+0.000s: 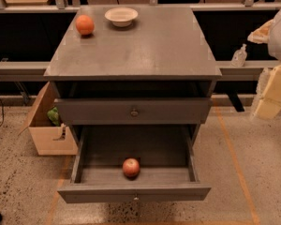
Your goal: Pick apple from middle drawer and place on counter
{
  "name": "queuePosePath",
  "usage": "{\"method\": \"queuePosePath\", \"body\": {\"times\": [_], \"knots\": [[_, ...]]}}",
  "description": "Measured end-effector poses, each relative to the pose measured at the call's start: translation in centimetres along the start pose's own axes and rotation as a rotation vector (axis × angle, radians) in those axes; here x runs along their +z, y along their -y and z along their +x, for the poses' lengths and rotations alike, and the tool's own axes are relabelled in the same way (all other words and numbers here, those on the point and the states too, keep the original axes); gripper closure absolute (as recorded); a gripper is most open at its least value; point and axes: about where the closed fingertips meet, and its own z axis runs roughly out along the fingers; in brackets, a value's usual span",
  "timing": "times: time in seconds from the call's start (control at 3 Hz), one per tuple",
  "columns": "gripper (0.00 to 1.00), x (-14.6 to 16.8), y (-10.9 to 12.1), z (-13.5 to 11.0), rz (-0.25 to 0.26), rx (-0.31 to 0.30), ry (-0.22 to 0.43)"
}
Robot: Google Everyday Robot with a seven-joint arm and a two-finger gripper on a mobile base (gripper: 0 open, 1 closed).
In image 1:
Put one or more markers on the closed top drawer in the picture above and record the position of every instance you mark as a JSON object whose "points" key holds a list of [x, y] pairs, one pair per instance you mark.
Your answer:
{"points": [[133, 111]]}

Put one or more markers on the red apple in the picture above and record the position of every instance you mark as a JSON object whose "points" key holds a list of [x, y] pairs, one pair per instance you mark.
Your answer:
{"points": [[131, 167]]}

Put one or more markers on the green object in box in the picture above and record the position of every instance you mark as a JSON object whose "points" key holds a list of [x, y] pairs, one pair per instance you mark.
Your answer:
{"points": [[53, 116]]}

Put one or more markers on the open middle drawer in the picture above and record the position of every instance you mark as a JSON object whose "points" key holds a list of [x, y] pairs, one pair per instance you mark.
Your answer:
{"points": [[165, 156]]}

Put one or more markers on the white bowl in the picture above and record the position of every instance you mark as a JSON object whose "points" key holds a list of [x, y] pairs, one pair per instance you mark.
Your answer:
{"points": [[121, 16]]}

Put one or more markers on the cardboard box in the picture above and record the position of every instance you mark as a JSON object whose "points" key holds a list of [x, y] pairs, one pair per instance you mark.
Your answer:
{"points": [[49, 139]]}

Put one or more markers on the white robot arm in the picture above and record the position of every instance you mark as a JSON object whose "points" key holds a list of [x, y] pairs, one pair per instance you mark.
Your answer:
{"points": [[274, 43]]}

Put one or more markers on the grey metal rail shelf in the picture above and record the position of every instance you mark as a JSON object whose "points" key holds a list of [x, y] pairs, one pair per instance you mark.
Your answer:
{"points": [[33, 71]]}

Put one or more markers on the clear sanitizer pump bottle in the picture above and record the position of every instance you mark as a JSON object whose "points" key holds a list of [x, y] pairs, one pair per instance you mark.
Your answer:
{"points": [[239, 57]]}

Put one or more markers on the grey drawer cabinet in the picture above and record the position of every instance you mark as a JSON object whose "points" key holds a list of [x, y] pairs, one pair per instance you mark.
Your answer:
{"points": [[162, 54]]}

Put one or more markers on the orange fruit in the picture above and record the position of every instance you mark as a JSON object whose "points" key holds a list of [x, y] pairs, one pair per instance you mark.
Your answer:
{"points": [[84, 25]]}

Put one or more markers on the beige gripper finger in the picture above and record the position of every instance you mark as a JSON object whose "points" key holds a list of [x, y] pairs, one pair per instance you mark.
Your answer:
{"points": [[261, 35], [267, 101]]}

